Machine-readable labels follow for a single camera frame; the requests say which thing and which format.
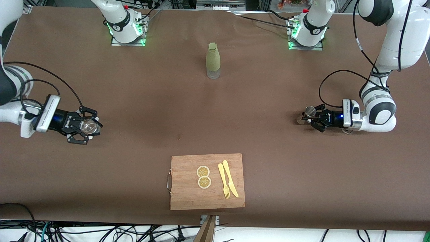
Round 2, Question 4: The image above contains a grey power strip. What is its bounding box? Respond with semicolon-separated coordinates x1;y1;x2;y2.
197;0;246;10

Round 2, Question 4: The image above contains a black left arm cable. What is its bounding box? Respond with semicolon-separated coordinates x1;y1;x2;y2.
318;0;414;110

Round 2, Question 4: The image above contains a steel double jigger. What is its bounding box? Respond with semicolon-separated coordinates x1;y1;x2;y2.
296;106;317;125

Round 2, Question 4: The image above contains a yellow plastic knife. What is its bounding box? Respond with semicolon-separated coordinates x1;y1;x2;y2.
222;160;239;198

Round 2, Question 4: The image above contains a green floor cable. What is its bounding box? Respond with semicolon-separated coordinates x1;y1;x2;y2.
40;222;51;242

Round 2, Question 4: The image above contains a wooden cutting board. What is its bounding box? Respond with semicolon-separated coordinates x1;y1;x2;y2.
167;153;246;211

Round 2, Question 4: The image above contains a small clear glass beaker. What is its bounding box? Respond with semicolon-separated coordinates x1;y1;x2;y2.
80;118;100;136

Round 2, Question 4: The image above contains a black looped floor cable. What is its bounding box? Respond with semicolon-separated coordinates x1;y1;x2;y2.
0;203;37;242

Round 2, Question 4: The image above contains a long black table cable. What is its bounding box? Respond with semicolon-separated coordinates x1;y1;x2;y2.
240;15;296;30

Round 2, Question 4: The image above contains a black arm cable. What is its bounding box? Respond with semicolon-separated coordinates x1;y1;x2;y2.
0;62;84;118
318;0;414;110

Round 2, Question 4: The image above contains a green sleeved glass bottle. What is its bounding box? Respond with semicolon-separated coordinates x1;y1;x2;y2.
206;42;221;80

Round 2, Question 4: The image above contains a brown table cover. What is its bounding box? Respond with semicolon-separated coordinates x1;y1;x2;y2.
0;6;430;232

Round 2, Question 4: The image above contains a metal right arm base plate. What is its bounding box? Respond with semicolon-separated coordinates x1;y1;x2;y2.
110;13;148;47

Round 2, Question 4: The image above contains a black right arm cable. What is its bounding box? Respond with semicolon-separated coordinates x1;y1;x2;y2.
0;62;84;118

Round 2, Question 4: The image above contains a short black table cable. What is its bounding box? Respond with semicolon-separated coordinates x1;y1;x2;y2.
267;9;293;21

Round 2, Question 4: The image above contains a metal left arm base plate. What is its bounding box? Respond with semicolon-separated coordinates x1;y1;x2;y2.
287;17;325;51

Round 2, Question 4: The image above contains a yellow plastic fork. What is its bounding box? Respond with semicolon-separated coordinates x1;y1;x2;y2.
218;163;231;199

